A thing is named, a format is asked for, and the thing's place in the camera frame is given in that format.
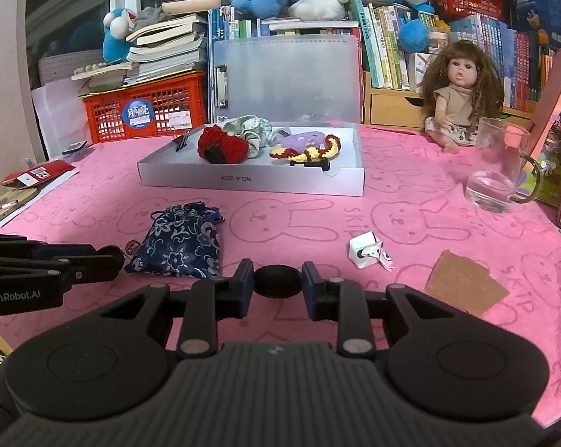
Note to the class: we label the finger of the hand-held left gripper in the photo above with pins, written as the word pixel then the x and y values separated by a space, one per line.
pixel 101 263
pixel 52 251

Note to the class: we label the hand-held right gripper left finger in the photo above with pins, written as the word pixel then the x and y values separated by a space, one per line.
pixel 248 284

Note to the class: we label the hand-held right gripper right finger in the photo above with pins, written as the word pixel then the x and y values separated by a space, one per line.
pixel 308 288

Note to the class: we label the black round case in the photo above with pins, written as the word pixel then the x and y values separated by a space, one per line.
pixel 278 281

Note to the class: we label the shallow white cardboard box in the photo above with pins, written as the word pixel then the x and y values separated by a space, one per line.
pixel 243 181

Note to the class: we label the yellow red knitted dragon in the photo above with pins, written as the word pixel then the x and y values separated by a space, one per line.
pixel 308 152

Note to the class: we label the red knitted bow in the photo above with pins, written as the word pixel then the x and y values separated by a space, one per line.
pixel 219 144

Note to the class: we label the purple knitted hair accessory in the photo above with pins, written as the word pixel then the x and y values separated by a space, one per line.
pixel 301 139

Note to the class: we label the green checkered scrunchie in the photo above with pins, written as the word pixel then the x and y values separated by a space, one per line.
pixel 254 132

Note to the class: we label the white paper sheet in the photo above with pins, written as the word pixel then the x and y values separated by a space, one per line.
pixel 52 191

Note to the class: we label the wooden board with metal tools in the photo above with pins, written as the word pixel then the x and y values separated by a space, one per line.
pixel 5 207

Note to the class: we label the small white paper cube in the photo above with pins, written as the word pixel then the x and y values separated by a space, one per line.
pixel 364 251

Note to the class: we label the pink bunny-print towel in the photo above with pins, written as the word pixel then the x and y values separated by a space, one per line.
pixel 285 223

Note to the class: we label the red envelope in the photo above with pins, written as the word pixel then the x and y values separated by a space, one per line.
pixel 38 173

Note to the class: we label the small black card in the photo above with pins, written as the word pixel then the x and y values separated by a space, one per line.
pixel 74 147

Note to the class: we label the black binder clip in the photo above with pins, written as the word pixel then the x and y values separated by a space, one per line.
pixel 182 142

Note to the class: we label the red plastic crate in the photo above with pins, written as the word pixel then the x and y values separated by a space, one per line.
pixel 112 116

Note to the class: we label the brown cardboard piece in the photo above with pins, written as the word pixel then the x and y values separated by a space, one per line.
pixel 466 284

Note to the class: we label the wooden drawer shelf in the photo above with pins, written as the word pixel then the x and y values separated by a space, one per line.
pixel 397 107

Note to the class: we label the translucent plastic document case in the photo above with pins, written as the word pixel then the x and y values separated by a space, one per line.
pixel 285 79

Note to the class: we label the clear glass mug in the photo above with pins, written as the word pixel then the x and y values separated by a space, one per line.
pixel 494 172

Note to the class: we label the stack of lying books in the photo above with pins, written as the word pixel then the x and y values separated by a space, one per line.
pixel 168 51

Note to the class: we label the blue white cat plush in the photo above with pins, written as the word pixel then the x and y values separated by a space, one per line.
pixel 115 37

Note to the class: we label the long-haired baby doll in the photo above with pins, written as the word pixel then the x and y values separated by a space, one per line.
pixel 462 98

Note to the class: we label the row of upright books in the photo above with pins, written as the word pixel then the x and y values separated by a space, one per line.
pixel 387 51

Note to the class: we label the grey crumpled cloth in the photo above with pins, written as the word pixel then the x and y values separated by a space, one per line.
pixel 147 15

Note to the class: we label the colourful toy box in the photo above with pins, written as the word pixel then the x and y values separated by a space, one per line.
pixel 543 172

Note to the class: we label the pink folding stand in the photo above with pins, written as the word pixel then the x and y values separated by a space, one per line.
pixel 557 98

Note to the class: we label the red plastic basket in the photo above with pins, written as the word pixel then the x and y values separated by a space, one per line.
pixel 471 2

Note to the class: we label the dark blue printed carton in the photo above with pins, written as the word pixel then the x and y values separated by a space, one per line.
pixel 539 9

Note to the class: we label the white sheet against wall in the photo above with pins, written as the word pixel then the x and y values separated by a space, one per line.
pixel 56 116

